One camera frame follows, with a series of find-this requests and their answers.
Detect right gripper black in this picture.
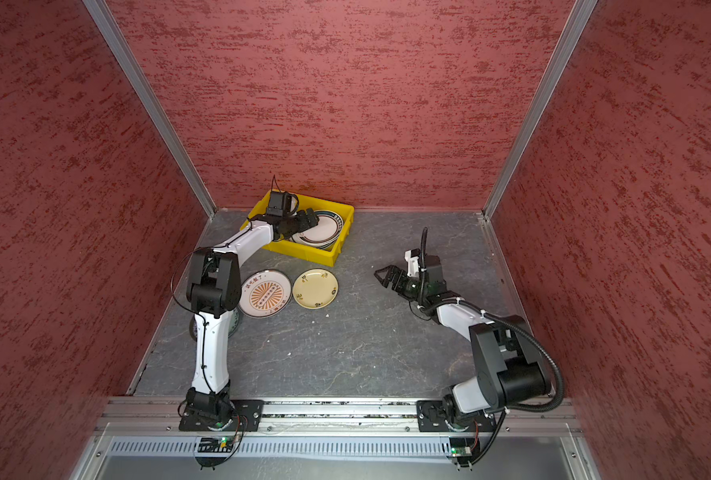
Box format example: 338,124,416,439
373,265,429,300

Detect white plate green rim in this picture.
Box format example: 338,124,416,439
296,237,338,251
305,210,344,242

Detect cream plate small motifs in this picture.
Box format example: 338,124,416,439
292,269,340,310

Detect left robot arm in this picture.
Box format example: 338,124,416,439
183,190,319,431

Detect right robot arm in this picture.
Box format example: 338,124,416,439
375,249,553,431

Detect yellow plastic bin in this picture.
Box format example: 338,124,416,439
264,194,355,267

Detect white plate orange sunburst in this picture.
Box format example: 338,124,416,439
239,270,292,318

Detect teal patterned small plate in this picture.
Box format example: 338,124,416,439
189,310,243,341

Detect right controller board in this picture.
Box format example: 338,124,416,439
447,437,479,467

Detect controller board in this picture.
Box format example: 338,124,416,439
197,437,234,455
447,437,479,467

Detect left controller board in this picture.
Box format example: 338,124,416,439
197,437,234,455

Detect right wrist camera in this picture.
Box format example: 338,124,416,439
405,248,421,279

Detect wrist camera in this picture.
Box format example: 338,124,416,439
266,190,295,218
405,248,421,279

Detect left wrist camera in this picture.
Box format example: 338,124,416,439
266,190,295,218

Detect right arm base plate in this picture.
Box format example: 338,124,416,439
415,400,495,433

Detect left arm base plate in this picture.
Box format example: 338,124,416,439
178,399,266,433

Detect black corrugated cable conduit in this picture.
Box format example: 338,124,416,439
417,226,565,414

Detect aluminium front rail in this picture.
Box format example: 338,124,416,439
94,396,585,437

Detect left aluminium corner post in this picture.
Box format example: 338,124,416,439
83,0,219,219

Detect aluminium corner post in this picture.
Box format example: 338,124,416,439
481,0,597,222
83,0,219,219

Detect right aluminium corner post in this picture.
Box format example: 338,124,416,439
481,0,597,222

